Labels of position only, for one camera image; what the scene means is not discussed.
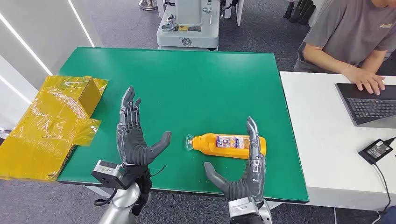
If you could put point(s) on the white table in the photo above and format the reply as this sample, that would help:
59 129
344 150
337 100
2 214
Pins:
325 148

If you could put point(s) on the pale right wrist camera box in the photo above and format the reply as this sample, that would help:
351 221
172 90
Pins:
243 210

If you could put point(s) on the dark blue object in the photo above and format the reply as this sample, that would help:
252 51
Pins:
389 216

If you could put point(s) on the white upright panel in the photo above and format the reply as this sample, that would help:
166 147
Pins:
239 12

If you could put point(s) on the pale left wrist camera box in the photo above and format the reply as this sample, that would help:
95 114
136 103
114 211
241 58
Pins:
106 173

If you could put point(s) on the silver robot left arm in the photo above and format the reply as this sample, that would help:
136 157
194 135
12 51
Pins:
120 204

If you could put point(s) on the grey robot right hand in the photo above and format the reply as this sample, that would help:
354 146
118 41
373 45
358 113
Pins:
250 182

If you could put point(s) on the yellow taped cardboard box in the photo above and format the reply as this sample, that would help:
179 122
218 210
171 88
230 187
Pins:
46 123

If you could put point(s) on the person's right forearm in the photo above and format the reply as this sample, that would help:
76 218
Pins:
328 61

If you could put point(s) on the orange plastic bottle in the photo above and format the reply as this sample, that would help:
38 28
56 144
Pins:
210 145

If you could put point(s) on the person's right hand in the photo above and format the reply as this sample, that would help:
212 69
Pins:
365 80

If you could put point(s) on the person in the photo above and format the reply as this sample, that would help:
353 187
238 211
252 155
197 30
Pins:
349 31

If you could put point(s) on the dark grey laptop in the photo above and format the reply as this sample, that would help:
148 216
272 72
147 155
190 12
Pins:
371 108

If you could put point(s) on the green table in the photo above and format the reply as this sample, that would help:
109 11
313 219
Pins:
201 92

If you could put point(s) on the black power adapter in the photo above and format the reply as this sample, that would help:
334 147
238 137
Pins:
376 151

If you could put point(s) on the chrome round stand base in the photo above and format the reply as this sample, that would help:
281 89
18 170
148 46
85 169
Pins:
148 5

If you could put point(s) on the black chair base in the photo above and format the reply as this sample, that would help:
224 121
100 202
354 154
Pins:
301 12

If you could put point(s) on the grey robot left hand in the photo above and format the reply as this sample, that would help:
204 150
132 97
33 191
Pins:
133 148

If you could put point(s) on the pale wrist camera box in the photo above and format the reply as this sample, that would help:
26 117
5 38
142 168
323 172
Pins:
106 173
243 210

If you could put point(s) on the white machine base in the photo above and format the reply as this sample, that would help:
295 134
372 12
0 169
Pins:
188 37

